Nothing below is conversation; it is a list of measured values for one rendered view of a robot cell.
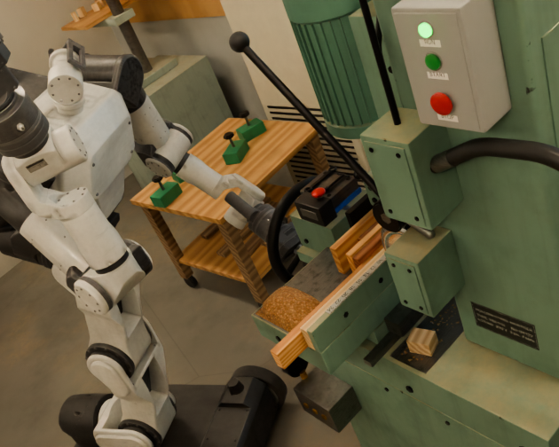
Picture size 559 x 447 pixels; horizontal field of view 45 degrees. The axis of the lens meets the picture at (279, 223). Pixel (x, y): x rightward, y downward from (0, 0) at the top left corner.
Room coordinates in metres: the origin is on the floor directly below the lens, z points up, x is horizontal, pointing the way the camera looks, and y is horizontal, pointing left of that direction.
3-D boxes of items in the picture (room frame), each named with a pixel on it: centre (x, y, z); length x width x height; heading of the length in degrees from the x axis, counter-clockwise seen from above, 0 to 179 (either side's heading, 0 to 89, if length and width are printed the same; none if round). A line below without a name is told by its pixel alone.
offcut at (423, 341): (0.89, -0.16, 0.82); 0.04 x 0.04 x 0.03; 45
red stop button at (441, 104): (0.71, -0.24, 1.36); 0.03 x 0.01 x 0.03; 29
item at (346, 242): (1.12, -0.16, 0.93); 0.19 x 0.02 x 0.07; 119
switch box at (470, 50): (0.73, -0.27, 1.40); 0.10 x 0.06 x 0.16; 29
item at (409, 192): (0.82, -0.21, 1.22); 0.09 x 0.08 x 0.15; 29
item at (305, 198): (1.24, -0.11, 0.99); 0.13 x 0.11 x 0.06; 119
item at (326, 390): (1.08, 0.06, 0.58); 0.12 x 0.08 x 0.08; 29
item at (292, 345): (1.03, -0.14, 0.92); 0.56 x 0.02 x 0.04; 119
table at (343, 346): (1.16, -0.16, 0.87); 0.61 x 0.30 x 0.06; 119
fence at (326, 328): (1.03, -0.23, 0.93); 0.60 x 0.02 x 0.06; 119
